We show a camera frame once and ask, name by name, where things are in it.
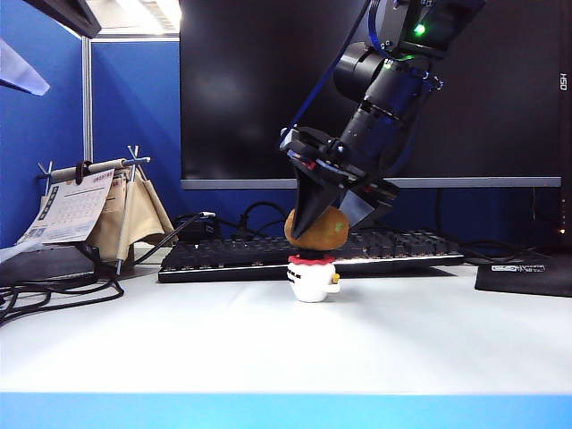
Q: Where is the thin black monitor cable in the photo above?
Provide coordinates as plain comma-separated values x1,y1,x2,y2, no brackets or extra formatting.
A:
433,189,551,265

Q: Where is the black looped cable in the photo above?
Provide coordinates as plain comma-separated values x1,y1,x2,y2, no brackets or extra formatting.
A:
231,201,301,240

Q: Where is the pale grey pointed part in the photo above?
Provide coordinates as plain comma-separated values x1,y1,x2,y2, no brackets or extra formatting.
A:
0,37,52,97

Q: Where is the beige tent-shaped desk stand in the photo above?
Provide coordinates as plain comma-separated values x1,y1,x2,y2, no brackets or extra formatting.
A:
35,145,179,275

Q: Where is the black flat notebook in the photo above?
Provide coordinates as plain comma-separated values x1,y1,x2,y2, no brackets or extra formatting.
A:
0,247,97,287

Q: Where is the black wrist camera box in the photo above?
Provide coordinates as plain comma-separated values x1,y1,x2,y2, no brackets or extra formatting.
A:
400,0,487,60

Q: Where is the black cable with silver plug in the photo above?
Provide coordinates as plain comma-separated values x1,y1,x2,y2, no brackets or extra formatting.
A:
132,211,218,265

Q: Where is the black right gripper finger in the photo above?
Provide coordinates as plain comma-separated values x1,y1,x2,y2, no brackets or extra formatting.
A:
291,171,349,240

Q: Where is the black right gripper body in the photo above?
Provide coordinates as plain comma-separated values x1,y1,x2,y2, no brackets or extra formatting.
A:
279,126,401,221

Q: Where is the silver partition post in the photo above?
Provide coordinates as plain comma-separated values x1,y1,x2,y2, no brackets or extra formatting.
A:
80,34,96,164

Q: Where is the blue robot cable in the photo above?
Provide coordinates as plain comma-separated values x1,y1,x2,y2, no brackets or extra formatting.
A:
289,0,377,131

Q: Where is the black power adapter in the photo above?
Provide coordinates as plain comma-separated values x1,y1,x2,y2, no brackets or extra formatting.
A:
177,215,221,248

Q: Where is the large black computer monitor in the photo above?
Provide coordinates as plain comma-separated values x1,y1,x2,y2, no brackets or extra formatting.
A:
178,0,562,191

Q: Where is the brown kiwi fruit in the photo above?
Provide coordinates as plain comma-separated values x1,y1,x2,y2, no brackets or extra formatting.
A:
283,206,351,252

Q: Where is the white paper calendar sheet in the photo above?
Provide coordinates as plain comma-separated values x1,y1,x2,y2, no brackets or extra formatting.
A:
16,171,115,248

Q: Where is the black mouse pad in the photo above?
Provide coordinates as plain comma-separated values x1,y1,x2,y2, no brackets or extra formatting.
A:
473,257,572,299

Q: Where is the small white red-rimmed cup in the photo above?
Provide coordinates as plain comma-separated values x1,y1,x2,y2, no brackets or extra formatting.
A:
285,250,342,304

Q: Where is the black mechanical keyboard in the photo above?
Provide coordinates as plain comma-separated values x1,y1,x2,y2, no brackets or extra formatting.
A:
156,228,466,285

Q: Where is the black cable bundle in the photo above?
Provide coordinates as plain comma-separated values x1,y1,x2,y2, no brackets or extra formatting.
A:
0,243,126,328

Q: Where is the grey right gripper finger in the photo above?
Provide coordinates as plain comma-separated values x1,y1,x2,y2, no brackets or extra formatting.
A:
338,189,380,231

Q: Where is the black monitor with HSD logo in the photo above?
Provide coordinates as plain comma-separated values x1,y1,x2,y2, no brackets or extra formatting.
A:
558,0,572,252

